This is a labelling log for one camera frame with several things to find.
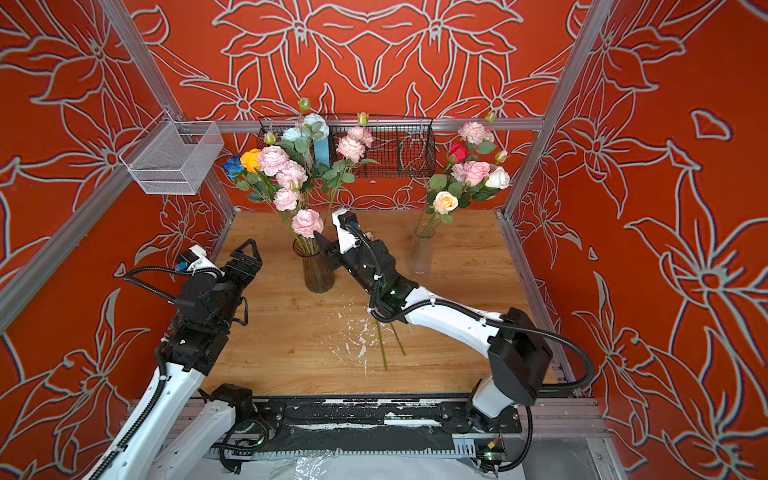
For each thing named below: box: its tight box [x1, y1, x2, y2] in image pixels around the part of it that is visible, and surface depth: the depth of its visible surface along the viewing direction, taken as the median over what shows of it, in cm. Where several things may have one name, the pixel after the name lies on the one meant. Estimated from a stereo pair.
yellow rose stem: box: [240, 149, 283, 229], surface depth 73 cm
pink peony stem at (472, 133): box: [458, 121, 495, 175], surface depth 79 cm
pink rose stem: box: [464, 161, 491, 202], surface depth 70 cm
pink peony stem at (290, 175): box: [257, 132, 315, 253], surface depth 73 cm
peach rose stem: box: [420, 191, 459, 238], surface depth 64 cm
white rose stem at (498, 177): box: [471, 150, 510, 202], surface depth 70 cm
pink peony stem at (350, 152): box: [321, 112, 380, 241], surface depth 76 cm
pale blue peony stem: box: [279, 98, 330, 181], surface depth 78 cm
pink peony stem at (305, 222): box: [273, 188, 324, 255], surface depth 73 cm
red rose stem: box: [447, 142, 470, 193], surface depth 77 cm
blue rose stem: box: [222, 155, 252, 187], surface depth 75 cm
